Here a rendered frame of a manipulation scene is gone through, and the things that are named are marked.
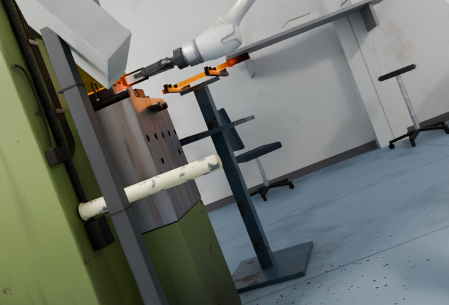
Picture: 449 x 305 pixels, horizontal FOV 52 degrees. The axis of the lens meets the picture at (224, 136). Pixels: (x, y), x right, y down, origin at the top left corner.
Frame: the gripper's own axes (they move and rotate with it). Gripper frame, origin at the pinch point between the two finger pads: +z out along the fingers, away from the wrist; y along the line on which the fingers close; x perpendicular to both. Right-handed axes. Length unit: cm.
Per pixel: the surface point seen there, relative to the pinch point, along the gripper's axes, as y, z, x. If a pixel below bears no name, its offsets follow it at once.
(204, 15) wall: 298, 4, 87
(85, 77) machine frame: 22.6, 28.2, 12.8
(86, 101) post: -58, -5, -12
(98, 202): -39, 12, -37
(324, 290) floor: 9, -36, -100
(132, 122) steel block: -15.9, 1.7, -16.5
